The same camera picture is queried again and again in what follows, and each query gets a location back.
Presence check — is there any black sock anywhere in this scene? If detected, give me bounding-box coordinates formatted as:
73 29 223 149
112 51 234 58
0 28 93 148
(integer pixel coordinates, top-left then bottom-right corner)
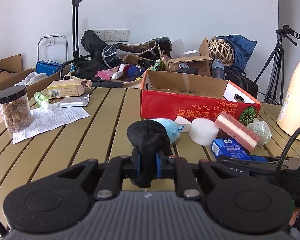
127 120 171 188

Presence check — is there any light blue plush toy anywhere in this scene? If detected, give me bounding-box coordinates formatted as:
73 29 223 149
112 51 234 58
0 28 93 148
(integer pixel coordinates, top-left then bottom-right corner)
152 118 184 144

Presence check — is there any blue tissue pack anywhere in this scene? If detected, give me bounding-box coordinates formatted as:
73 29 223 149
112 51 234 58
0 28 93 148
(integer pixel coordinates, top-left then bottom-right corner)
211 139 268 162

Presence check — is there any pink layered sponge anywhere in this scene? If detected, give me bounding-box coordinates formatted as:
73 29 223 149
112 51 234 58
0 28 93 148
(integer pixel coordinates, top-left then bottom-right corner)
215 112 260 153

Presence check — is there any tan folding slat table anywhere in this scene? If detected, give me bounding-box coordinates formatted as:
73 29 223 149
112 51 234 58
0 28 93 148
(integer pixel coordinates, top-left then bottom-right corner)
0 87 300 205

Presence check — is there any red cardboard fruit box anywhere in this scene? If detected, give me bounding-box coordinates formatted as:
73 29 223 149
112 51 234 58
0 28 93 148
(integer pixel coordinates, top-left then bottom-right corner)
140 70 261 125

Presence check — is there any silver blister pack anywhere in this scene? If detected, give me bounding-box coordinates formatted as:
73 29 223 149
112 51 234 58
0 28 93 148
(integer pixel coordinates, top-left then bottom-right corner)
58 94 90 108

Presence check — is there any cream thermos jug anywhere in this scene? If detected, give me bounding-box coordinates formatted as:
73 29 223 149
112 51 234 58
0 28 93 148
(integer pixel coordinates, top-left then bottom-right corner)
276 61 300 136

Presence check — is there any printed paper sheet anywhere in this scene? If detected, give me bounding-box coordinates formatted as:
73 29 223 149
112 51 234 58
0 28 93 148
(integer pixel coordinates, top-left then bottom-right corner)
13 103 90 144

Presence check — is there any yellow medicine box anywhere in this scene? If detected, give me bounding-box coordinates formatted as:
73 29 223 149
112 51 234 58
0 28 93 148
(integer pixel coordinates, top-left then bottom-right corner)
47 79 92 99

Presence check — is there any black jacket with fleece lining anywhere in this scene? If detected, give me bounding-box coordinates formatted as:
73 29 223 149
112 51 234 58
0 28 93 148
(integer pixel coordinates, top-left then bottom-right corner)
81 30 172 68

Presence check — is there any small green bottle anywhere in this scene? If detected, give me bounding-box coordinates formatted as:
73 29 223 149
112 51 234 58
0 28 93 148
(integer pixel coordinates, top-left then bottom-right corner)
33 92 52 112

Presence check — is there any small open cardboard box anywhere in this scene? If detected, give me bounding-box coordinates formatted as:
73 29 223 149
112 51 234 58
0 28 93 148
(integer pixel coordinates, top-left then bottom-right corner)
160 37 211 76

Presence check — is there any grey blue water bottle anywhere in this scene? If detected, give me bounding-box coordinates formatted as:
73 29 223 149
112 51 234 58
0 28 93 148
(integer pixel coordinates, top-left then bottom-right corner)
211 59 225 80

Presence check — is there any black suitcase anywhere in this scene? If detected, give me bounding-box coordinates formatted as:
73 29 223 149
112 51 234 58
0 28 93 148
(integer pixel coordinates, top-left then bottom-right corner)
224 69 258 99

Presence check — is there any large open cardboard box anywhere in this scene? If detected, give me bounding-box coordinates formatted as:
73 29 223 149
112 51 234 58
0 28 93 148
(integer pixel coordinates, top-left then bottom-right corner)
0 68 59 124

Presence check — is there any blue carton box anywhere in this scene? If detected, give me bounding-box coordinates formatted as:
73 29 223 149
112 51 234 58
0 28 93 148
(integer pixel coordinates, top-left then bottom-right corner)
36 60 61 76

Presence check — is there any woven rattan ball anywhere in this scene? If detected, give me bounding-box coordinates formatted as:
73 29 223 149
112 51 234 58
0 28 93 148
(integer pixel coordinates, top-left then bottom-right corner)
209 37 234 66

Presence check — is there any clear jar with snacks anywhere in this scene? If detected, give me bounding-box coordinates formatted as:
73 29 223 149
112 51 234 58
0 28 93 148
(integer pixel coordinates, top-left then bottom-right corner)
0 85 33 133

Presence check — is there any navy blue fabric bag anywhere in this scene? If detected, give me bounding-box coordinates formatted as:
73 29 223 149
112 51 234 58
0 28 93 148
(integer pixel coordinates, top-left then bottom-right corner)
216 34 257 72

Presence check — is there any far left cardboard box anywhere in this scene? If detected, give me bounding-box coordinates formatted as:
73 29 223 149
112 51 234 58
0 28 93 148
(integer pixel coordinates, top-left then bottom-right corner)
0 54 23 82

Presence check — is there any wall socket panel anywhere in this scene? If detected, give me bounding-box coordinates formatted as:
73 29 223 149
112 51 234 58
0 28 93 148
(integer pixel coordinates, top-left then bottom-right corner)
94 29 129 42

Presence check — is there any chrome folding stool frame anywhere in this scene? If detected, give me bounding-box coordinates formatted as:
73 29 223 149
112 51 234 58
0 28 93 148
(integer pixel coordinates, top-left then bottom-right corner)
37 34 69 64

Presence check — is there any black camera tripod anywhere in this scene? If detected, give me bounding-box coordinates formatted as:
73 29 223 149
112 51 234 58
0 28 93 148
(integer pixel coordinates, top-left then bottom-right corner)
254 24 300 105

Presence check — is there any black wagon pull handle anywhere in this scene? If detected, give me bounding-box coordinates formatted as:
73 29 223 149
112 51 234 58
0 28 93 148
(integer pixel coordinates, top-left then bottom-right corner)
71 0 82 59

